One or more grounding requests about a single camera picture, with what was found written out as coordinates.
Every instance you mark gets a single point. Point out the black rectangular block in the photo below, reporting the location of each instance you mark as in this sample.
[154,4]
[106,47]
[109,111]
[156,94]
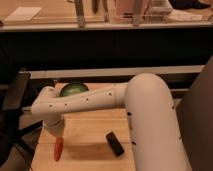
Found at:
[114,143]

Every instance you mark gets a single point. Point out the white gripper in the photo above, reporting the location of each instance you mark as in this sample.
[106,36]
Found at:
[56,130]

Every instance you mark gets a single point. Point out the red pepper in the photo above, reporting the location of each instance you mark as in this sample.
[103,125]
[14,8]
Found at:
[58,149]

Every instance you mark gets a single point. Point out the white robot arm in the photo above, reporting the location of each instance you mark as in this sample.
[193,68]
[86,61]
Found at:
[153,123]

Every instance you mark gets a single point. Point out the dark panel at right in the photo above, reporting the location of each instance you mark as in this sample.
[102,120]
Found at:
[195,116]

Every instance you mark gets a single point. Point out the white paper sheet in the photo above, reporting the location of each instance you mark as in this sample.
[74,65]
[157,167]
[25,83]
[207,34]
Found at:
[23,13]

